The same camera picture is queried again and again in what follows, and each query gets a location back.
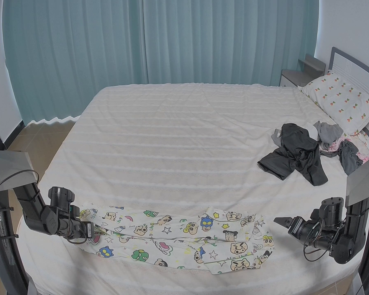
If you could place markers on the bed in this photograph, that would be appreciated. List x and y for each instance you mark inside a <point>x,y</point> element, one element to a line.
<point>178,127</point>

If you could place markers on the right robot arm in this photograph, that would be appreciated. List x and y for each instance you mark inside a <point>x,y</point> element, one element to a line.
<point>366,180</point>

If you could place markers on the blue-green curtain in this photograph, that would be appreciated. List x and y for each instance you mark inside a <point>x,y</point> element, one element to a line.
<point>110,35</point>

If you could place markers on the white printed pyjama top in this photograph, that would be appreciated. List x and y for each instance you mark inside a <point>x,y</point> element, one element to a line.
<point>178,238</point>

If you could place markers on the white printed pillow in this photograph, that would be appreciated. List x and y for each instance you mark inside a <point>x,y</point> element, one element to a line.
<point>341,100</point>

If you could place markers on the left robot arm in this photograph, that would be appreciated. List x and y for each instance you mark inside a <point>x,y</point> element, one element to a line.
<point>9,167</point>

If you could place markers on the grey white bedside table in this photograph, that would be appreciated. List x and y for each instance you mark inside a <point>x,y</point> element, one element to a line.
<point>296,75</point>

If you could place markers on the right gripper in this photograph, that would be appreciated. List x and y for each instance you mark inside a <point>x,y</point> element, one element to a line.
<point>303,229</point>

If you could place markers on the small grey garment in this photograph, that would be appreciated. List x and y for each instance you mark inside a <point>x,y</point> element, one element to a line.
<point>276,137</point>

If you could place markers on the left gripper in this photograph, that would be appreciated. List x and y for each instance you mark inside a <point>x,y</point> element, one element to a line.
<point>78,230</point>

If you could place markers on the dark grey garment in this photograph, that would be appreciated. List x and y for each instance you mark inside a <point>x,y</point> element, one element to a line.
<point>350,155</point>

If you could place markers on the pink garment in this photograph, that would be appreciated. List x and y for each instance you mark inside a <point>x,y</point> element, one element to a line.
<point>333,146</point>

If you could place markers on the black garment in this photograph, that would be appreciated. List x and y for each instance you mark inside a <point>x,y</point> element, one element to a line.
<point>295,155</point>

